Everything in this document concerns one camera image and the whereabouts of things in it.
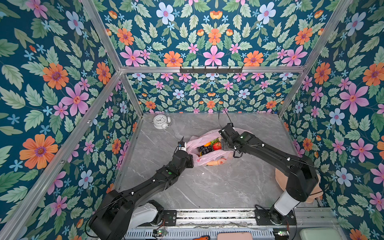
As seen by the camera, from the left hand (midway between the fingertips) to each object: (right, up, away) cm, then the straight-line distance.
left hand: (194, 152), depth 84 cm
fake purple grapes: (+6, 0, +10) cm, 11 cm away
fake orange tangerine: (+8, +3, +7) cm, 11 cm away
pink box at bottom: (+20, -36, -16) cm, 44 cm away
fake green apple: (+13, +5, +13) cm, 19 cm away
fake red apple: (+14, +2, +10) cm, 17 cm away
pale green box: (+59, -35, -17) cm, 70 cm away
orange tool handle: (+6, -36, -17) cm, 40 cm away
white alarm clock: (-26, +19, +27) cm, 42 cm away
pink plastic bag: (+12, -3, -2) cm, 13 cm away
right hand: (+21, +5, +3) cm, 21 cm away
